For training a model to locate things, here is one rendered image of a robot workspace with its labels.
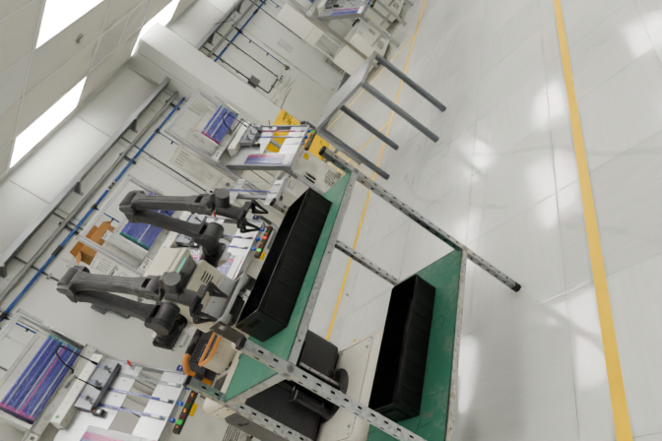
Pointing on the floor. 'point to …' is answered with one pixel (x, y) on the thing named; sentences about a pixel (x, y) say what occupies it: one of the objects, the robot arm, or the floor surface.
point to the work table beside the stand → (378, 99)
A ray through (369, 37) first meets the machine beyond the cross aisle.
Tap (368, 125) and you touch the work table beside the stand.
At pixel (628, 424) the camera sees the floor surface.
